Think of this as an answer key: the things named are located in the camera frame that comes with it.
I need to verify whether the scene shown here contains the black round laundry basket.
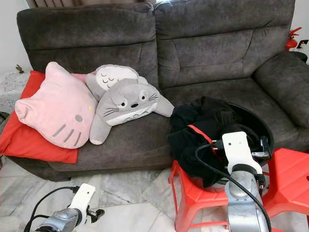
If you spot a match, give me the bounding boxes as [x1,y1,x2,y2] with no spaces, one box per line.
[193,101,275,191]

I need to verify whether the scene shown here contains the white lace covered side table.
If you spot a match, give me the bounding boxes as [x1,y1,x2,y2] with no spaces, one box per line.
[0,72,29,114]

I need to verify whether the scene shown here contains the grey Totoro plush open eyes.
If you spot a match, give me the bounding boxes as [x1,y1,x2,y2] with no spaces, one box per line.
[89,78,175,145]

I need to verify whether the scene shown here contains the red cushion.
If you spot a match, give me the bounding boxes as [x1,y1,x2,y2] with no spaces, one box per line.
[0,70,85,164]

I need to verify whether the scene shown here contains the grey Totoro plush white belly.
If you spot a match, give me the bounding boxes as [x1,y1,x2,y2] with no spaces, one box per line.
[85,64,140,102]

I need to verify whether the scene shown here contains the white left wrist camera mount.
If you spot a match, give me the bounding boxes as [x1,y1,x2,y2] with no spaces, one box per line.
[69,183,97,219]

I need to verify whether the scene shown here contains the pink Hello Kitty cushion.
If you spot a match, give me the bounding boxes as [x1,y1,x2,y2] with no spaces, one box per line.
[14,61,98,149]

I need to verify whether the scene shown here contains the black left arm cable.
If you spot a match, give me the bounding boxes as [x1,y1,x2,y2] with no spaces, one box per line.
[31,186,78,232]

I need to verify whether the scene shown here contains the dark grey fabric sofa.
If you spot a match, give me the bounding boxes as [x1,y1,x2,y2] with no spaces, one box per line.
[7,0,309,182]

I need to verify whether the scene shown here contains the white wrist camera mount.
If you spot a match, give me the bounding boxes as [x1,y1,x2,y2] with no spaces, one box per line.
[69,183,97,219]
[221,131,262,174]

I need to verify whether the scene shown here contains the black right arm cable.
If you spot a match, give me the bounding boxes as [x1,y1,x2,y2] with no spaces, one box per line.
[195,139,271,232]

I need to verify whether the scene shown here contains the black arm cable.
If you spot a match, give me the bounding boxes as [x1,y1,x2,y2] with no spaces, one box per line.
[31,186,78,232]
[195,139,271,232]

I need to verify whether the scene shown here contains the red plastic stool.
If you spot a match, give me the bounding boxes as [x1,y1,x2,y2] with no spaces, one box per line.
[263,147,309,230]
[169,157,232,232]

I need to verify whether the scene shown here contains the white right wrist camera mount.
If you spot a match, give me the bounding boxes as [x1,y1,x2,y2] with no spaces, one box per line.
[221,131,262,174]

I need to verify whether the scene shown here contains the red fire extinguisher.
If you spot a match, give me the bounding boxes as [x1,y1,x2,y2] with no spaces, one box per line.
[286,27,304,51]

